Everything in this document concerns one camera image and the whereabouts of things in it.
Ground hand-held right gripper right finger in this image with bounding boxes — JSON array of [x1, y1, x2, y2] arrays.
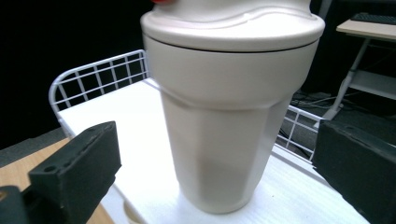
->
[[311, 119, 396, 224]]

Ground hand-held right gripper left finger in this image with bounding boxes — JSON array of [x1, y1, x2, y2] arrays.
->
[[27, 120, 122, 224]]

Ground white wire rack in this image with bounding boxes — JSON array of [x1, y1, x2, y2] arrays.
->
[[48, 49, 372, 224]]

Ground cream ribbed cup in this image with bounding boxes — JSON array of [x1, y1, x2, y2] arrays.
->
[[143, 33, 320, 216]]

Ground cream cup lid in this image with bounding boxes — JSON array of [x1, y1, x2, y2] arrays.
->
[[139, 0, 327, 53]]

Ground white desk with metal legs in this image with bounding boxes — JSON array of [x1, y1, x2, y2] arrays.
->
[[321, 18, 396, 121]]

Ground black keyboard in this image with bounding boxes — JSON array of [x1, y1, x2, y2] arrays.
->
[[350, 11, 396, 26]]

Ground floor cables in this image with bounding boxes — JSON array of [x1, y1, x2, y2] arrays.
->
[[290, 91, 345, 110]]

